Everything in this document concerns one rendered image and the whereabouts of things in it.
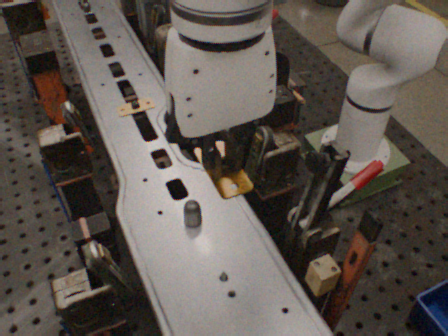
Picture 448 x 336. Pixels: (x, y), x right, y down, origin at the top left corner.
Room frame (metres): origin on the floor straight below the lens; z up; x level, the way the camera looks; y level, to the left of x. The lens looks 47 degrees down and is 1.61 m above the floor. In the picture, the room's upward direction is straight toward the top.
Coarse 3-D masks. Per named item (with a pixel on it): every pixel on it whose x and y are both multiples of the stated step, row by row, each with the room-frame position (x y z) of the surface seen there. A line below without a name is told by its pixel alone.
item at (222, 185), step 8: (216, 144) 0.37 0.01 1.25; (200, 152) 0.36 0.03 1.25; (224, 152) 0.36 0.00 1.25; (200, 160) 0.35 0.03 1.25; (224, 160) 0.34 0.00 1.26; (224, 168) 0.33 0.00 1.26; (208, 176) 0.32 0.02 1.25; (224, 176) 0.32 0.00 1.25; (232, 176) 0.32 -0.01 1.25; (240, 176) 0.32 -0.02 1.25; (216, 184) 0.31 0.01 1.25; (224, 184) 0.31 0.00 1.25; (240, 184) 0.31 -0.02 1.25; (248, 184) 0.31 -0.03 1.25; (224, 192) 0.30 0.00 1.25; (232, 192) 0.30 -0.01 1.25; (240, 192) 0.30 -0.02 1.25
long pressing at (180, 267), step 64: (64, 0) 1.31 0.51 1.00; (128, 64) 0.93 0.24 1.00; (128, 128) 0.69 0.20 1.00; (128, 192) 0.51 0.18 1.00; (192, 192) 0.51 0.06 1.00; (192, 256) 0.37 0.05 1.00; (256, 256) 0.37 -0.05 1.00; (192, 320) 0.26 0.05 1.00; (256, 320) 0.26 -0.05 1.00; (320, 320) 0.26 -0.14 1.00
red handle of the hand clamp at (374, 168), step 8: (368, 168) 0.44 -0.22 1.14; (376, 168) 0.43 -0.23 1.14; (360, 176) 0.43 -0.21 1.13; (368, 176) 0.43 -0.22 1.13; (352, 184) 0.42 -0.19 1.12; (360, 184) 0.42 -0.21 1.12; (336, 192) 0.42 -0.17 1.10; (344, 192) 0.42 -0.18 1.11; (352, 192) 0.42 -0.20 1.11; (336, 200) 0.41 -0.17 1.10; (344, 200) 0.41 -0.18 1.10; (328, 208) 0.40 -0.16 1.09; (304, 224) 0.39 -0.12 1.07
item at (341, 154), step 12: (324, 144) 0.41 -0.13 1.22; (336, 144) 0.41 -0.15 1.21; (312, 156) 0.39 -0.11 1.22; (324, 156) 0.40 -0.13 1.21; (336, 156) 0.39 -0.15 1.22; (348, 156) 0.39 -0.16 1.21; (312, 168) 0.38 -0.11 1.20; (324, 168) 0.41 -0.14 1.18; (336, 168) 0.38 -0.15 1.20; (312, 180) 0.40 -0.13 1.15; (324, 180) 0.40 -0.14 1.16; (336, 180) 0.39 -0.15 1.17; (312, 192) 0.41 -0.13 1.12; (324, 192) 0.38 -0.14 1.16; (300, 204) 0.40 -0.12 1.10; (312, 204) 0.40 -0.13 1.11; (324, 204) 0.38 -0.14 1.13; (300, 216) 0.40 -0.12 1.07; (312, 216) 0.38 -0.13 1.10
